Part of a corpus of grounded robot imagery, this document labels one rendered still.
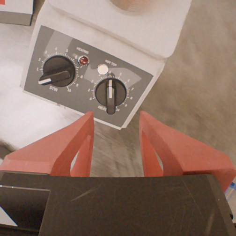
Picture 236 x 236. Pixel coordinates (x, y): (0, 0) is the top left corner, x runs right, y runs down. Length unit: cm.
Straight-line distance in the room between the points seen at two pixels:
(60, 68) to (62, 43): 2
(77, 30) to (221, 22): 25
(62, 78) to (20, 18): 12
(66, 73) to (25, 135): 11
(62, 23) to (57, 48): 2
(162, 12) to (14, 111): 20
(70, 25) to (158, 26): 8
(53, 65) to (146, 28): 9
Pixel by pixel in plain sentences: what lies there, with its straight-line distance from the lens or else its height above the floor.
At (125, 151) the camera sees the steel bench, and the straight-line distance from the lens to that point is 26.
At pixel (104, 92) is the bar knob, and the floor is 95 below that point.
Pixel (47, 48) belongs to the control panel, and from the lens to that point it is 19.
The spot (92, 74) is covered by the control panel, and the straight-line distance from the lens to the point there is 19.
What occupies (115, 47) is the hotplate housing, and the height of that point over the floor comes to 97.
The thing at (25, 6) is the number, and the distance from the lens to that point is 26.
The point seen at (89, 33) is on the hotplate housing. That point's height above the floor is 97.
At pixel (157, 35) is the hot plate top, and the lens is 17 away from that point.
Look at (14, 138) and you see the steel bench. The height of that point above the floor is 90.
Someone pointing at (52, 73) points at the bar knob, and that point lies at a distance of 18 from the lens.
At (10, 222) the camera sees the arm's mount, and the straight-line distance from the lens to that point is 26.
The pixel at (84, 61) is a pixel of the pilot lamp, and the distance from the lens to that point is 18.
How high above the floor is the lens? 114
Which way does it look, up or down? 74 degrees down
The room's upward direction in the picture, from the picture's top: 118 degrees clockwise
